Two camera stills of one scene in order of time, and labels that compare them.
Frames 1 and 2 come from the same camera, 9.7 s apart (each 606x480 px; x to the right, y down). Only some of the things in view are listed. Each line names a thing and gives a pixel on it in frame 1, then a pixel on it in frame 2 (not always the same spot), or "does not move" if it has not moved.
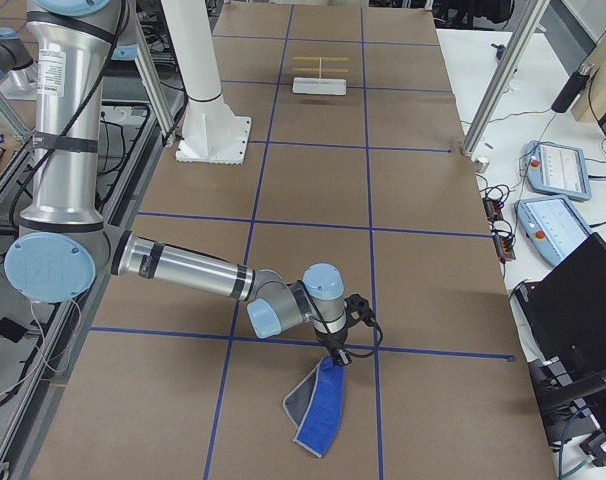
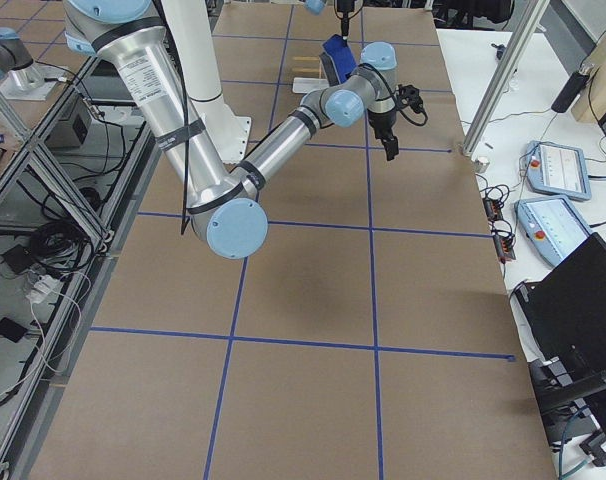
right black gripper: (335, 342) to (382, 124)
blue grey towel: (315, 407) to (338, 59)
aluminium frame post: (505, 75) does not move
